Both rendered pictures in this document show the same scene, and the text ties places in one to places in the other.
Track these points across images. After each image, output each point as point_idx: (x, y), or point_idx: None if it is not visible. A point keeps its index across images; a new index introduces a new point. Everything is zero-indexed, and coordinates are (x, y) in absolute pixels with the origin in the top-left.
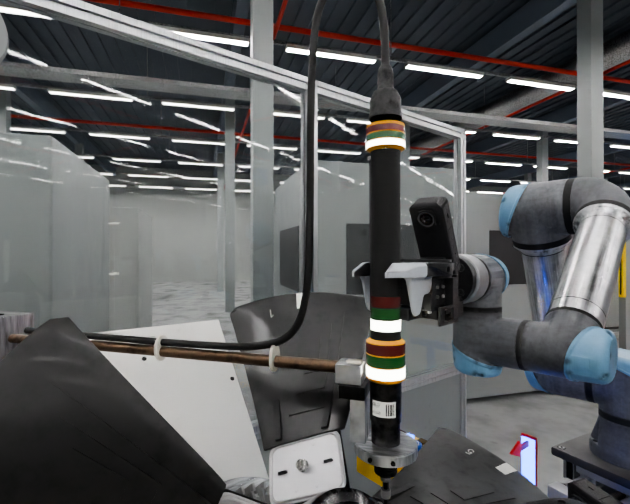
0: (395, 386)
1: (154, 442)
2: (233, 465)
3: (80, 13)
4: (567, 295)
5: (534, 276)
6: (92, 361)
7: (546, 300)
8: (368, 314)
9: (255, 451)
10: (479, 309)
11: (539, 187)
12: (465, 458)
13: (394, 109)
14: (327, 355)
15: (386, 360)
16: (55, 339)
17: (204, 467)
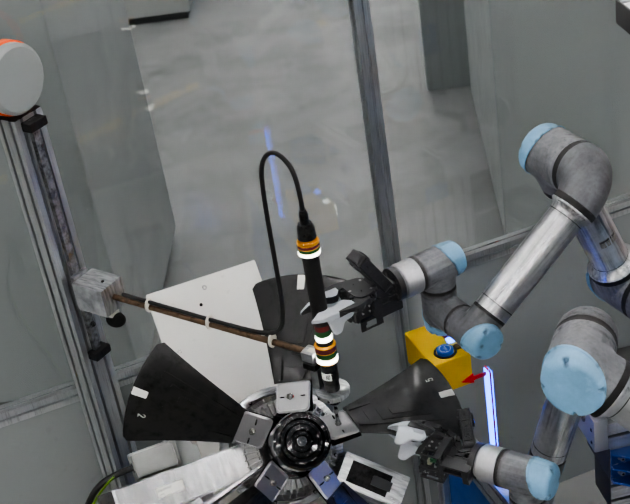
0: (329, 367)
1: (211, 393)
2: (272, 375)
3: None
4: (485, 293)
5: None
6: (179, 362)
7: (577, 233)
8: None
9: None
10: (429, 294)
11: (544, 147)
12: (421, 385)
13: (307, 239)
14: (310, 331)
15: (321, 356)
16: (162, 353)
17: (234, 402)
